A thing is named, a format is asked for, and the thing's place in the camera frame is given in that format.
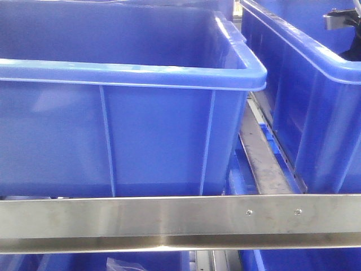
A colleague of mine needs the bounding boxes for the steel shelf cross bar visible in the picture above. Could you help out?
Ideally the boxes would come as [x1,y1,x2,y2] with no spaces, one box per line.
[239,96,305,194]

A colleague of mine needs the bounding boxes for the large blue bin centre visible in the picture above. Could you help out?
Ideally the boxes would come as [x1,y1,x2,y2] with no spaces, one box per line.
[1,1,267,198]

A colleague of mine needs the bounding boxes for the blue bin at right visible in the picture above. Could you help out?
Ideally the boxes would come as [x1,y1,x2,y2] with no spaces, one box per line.
[241,1,360,194]

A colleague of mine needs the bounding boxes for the blue bin below rail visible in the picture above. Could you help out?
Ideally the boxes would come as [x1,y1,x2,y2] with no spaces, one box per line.
[1,251,196,270]

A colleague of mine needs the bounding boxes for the steel shelf front rail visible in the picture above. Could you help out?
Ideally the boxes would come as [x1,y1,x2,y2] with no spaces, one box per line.
[1,194,360,253]

